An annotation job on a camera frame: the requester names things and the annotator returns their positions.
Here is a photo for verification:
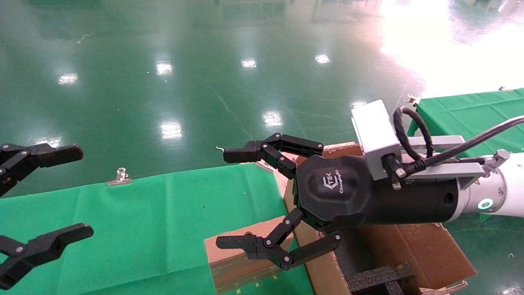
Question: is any small cardboard box with hole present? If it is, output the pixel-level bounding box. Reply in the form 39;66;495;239
203;216;296;295

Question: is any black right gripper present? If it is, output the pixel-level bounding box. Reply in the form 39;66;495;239
216;133;459;270

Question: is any green tablecloth on side table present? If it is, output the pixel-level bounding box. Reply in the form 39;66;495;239
407;88;524;224

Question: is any black camera cable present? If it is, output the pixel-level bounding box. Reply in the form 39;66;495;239
392;106;524;177

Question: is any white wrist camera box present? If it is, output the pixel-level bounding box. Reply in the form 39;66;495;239
351;100;404;181

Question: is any large green tablecloth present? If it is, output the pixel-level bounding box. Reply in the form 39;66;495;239
0;163;314;295

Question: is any silver camera mount bracket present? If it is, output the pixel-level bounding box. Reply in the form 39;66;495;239
399;135;511;190

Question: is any black foam insert bar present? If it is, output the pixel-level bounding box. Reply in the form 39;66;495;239
347;263;416;295

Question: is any large open cardboard carton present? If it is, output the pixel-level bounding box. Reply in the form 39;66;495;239
282;141;478;295

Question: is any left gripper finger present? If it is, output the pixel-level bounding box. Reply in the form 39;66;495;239
0;223;94;290
0;143;84;196

